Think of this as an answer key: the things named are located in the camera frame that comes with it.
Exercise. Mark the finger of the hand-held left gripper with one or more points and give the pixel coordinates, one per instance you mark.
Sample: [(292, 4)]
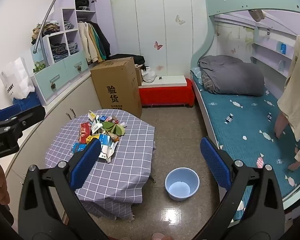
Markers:
[(32, 113), (7, 112)]

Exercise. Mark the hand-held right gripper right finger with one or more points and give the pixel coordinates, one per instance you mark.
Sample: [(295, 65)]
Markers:
[(215, 165)]

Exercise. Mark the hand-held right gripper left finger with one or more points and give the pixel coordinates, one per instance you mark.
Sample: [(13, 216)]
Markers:
[(86, 165)]

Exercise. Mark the blue snack packet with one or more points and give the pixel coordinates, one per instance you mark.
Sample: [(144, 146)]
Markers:
[(77, 148)]

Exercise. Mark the pile of packets and cartons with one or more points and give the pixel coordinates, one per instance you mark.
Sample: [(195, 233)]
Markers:
[(102, 145)]

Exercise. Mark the red snack packet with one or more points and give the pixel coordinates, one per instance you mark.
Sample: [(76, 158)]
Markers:
[(85, 130)]

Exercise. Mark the blue plastic basin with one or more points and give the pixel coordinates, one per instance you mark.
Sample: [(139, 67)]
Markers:
[(170, 180)]

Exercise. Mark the person's left hand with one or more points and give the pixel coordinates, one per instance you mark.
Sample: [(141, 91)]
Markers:
[(2, 182)]

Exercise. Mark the blue cloth bag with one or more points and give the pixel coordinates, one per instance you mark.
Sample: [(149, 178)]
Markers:
[(27, 101)]

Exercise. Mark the beige low cabinet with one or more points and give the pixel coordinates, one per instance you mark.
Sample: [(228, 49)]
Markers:
[(52, 122)]

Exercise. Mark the white paper bag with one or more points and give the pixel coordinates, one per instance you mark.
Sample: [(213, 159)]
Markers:
[(17, 77)]

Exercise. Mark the green plant decoration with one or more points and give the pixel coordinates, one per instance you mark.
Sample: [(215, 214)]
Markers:
[(38, 67)]

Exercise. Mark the white purple wardrobe unit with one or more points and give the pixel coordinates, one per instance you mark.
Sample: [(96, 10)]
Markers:
[(62, 73)]

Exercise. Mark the blue quilted bed mat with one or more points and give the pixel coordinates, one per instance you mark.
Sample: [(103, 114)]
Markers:
[(240, 120)]

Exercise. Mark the table metal leg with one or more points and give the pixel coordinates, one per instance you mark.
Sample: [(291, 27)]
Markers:
[(153, 180)]

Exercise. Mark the dark folded jeans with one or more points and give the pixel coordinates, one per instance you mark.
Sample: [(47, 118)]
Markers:
[(58, 51)]

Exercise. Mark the light folded jeans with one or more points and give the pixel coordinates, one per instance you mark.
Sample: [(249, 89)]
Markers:
[(68, 25), (72, 47)]

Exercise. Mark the large cardboard box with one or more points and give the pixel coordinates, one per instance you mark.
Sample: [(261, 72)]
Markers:
[(115, 85)]

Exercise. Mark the pile of folded clothes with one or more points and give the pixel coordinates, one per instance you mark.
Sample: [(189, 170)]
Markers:
[(45, 28)]

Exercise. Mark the red covered bench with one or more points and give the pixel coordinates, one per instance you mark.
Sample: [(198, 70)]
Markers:
[(165, 95)]

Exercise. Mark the curved metal pole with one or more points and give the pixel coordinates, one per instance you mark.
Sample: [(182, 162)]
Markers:
[(43, 27)]

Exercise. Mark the cream jacket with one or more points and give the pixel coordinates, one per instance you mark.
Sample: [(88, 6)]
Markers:
[(85, 42)]

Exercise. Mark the grey pillow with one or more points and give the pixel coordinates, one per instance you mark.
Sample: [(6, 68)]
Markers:
[(230, 77)]

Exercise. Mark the person's pink slipper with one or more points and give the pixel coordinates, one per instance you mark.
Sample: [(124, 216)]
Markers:
[(160, 237)]

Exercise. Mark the teal garment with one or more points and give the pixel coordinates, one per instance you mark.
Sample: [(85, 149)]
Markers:
[(97, 42)]

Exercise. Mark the black coat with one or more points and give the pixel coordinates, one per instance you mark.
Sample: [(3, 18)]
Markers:
[(103, 40)]

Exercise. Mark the small cardboard box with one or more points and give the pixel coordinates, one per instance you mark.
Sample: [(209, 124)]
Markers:
[(138, 76)]

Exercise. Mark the white plastic bag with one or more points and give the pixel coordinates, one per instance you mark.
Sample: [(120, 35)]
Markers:
[(148, 75)]

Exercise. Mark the black bag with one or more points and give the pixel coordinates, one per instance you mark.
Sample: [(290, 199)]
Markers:
[(137, 59)]

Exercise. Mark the black folded clothes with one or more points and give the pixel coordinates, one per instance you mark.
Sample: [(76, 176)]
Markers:
[(81, 3)]

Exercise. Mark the small blue box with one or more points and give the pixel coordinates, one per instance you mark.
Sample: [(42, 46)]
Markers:
[(283, 48)]

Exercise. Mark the brown cloth bundle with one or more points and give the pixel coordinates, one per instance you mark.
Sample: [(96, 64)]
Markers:
[(257, 15)]

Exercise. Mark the bed with teal quilt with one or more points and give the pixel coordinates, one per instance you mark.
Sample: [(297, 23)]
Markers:
[(215, 5)]

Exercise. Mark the bedside wall shelf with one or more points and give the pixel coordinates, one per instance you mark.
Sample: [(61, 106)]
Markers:
[(270, 47)]

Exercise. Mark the pink butterfly wall sticker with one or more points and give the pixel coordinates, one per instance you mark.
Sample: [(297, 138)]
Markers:
[(158, 45)]

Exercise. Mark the grey butterfly wall sticker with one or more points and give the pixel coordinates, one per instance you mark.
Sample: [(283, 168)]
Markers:
[(180, 20)]

